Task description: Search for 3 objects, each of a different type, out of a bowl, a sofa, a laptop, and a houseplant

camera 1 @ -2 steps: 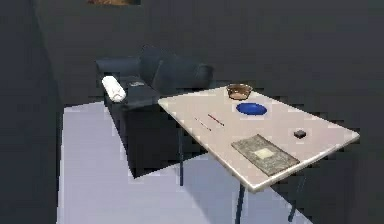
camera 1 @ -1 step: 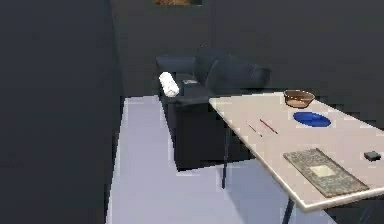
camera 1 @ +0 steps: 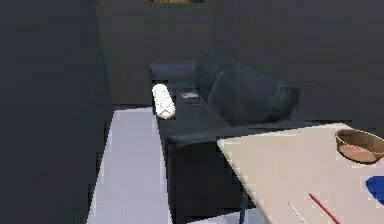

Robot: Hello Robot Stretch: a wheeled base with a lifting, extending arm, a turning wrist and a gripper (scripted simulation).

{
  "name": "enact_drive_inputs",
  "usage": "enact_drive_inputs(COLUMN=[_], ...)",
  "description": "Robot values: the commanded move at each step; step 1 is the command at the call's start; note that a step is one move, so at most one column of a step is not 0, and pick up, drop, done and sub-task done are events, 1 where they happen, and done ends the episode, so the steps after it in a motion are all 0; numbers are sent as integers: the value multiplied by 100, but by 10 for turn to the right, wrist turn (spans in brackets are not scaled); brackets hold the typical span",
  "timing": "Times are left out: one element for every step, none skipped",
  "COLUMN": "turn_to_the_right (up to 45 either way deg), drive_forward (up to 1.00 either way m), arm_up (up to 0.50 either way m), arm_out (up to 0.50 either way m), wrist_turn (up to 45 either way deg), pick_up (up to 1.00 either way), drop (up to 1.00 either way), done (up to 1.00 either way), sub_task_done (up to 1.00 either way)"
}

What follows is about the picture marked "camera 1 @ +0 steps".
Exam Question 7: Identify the white pencil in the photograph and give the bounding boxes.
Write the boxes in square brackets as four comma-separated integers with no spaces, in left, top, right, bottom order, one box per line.
[287,201,308,224]

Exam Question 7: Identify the white cylindrical pillow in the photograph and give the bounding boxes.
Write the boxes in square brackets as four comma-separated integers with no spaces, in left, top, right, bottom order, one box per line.
[151,83,177,120]

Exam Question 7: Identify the dark blue sofa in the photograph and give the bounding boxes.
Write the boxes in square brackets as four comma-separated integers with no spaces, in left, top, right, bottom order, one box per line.
[148,49,321,224]

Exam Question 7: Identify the beige table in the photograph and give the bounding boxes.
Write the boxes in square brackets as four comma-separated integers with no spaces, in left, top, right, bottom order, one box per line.
[216,122,384,224]

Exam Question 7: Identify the red pencil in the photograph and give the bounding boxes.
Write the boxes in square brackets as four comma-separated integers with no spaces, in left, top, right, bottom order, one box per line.
[308,193,342,224]

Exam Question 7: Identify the blue object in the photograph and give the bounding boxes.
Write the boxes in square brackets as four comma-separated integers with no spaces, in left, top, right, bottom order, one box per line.
[365,175,384,205]

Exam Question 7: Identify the brown bowl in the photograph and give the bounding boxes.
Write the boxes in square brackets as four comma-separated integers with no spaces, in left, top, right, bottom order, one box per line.
[334,128,384,165]

